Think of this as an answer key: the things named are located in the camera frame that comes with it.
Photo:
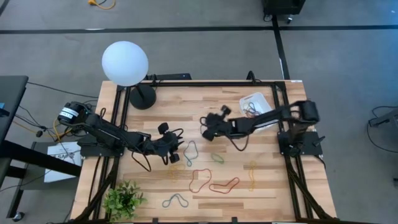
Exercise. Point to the grey side table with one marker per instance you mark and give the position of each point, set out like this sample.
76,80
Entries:
34,179

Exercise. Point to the brown rubber band loop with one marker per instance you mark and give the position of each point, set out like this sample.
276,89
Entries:
190,186

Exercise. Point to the black wheeled cart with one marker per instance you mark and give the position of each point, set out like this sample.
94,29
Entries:
283,6

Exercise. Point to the white plastic bin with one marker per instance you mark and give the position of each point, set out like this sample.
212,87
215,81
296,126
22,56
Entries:
256,97

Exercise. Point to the thick red rubber band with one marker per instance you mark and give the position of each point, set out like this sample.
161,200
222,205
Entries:
210,187

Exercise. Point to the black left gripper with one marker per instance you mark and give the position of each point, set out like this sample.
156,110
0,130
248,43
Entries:
164,144

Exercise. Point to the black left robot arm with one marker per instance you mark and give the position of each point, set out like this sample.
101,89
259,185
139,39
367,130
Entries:
105,130

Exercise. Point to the white globe lamp black base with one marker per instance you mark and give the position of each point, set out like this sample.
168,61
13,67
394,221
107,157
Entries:
124,62

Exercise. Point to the yellow rubber band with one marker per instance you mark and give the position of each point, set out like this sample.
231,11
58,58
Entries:
251,186
170,170

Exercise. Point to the black aluminium table frame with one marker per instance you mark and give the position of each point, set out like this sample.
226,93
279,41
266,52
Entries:
217,84

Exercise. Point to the purple rubber band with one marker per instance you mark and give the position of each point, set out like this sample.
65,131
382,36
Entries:
253,109

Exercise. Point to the blue rubber band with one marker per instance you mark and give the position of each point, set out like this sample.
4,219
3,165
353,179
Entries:
183,152
162,204

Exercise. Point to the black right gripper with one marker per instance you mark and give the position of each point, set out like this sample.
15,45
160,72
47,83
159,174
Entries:
227,126

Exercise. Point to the green rubber band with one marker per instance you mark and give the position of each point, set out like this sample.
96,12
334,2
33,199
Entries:
223,161

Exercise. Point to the black desk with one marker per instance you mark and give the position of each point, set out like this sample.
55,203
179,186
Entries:
12,93

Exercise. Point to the black power strip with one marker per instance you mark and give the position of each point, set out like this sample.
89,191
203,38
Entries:
174,76

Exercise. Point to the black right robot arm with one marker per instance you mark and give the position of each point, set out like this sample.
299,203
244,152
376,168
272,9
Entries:
308,112

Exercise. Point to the small green artificial plant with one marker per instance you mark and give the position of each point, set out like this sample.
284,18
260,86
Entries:
122,202

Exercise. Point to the white printed paper sheet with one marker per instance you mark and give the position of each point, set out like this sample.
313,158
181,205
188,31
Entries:
54,150

